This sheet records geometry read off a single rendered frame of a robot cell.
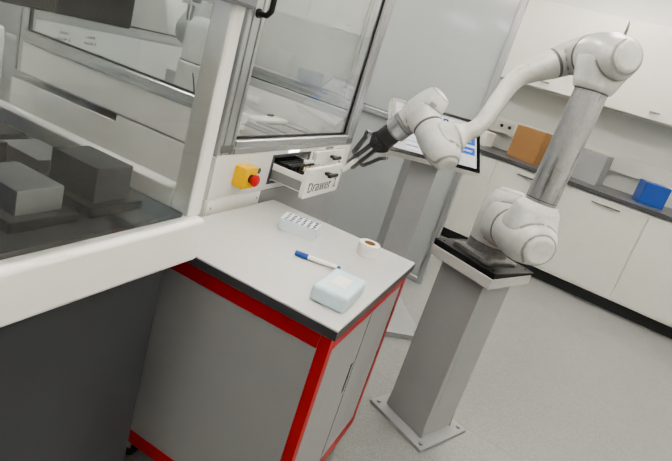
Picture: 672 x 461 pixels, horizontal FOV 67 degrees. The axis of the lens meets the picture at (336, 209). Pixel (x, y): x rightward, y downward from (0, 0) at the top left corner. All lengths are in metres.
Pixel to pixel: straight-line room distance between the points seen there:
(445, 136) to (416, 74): 1.96
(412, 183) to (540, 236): 1.17
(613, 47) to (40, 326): 1.58
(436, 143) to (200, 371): 0.95
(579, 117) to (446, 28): 1.93
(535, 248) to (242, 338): 0.94
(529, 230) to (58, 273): 1.31
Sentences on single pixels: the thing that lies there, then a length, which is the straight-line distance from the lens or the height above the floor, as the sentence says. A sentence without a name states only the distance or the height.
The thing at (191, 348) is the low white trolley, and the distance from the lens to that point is 1.44.
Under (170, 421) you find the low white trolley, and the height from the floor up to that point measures 0.25.
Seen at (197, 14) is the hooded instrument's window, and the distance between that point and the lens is 0.98.
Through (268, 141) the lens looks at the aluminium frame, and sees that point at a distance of 1.76.
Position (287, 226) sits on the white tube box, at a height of 0.78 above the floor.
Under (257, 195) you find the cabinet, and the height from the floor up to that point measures 0.78.
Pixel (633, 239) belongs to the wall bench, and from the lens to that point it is 4.62.
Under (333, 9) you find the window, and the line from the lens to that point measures 1.95.
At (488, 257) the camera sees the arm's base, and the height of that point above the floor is 0.80.
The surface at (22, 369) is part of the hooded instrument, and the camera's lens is 1.12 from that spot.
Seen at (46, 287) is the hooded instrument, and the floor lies 0.85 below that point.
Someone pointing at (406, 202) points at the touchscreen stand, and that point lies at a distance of 2.75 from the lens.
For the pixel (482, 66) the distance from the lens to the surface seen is 3.42.
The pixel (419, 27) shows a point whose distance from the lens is 3.59.
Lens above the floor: 1.33
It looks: 17 degrees down
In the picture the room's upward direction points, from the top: 17 degrees clockwise
